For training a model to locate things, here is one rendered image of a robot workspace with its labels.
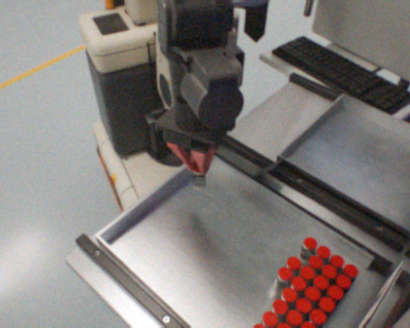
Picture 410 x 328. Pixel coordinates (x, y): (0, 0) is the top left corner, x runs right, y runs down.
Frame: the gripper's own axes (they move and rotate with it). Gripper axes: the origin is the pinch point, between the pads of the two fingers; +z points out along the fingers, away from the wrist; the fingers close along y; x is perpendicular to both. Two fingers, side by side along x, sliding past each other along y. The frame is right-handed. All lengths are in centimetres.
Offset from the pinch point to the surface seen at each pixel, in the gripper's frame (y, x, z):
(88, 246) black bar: -11.1, -16.8, 7.6
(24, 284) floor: -82, -6, 91
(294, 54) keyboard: -6, 66, 11
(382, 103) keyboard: 21, 55, 15
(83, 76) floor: -158, 116, 79
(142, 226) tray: -6.9, -8.6, 9.4
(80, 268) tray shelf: -10.9, -19.7, 9.8
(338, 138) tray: 15.9, 29.7, 9.8
